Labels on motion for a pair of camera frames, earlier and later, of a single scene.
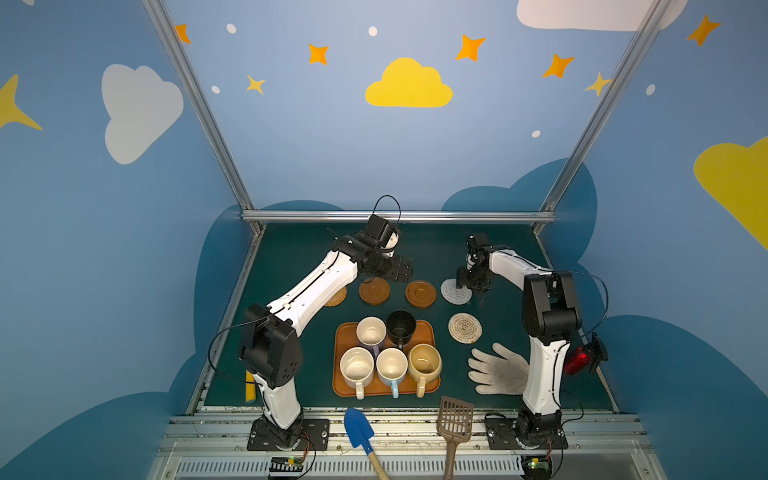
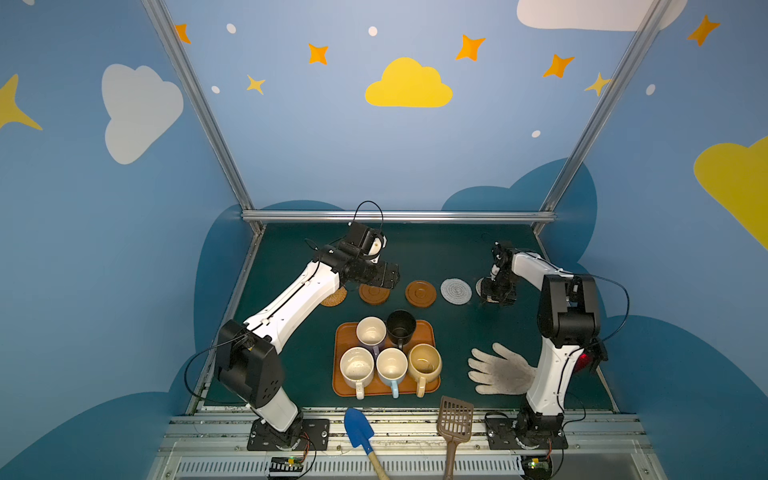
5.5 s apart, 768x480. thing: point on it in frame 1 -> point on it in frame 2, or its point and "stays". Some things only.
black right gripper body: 471,283 -> 497,289
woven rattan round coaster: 338,298 stays
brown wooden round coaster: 375,291 stays
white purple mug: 371,332 stays
